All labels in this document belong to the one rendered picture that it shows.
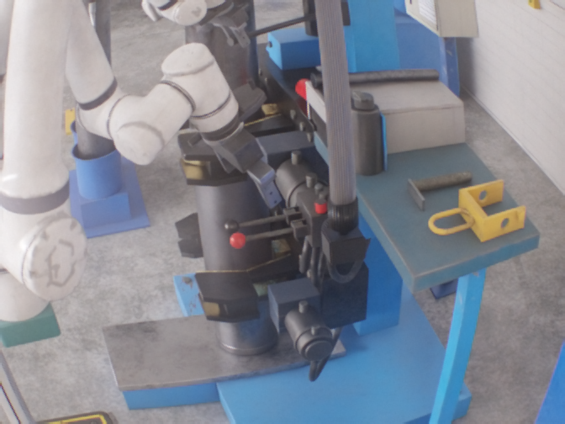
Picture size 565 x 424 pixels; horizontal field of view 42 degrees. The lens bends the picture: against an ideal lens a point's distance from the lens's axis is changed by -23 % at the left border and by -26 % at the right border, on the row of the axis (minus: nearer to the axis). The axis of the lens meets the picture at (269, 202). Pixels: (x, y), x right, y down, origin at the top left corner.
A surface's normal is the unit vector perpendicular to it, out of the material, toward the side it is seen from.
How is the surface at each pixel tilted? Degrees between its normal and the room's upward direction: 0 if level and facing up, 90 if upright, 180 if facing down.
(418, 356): 0
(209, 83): 90
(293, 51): 90
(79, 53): 100
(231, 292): 0
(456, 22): 90
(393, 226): 0
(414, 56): 90
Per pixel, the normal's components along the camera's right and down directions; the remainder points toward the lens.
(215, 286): -0.06, -0.86
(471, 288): 0.26, 0.47
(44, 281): 0.68, 0.44
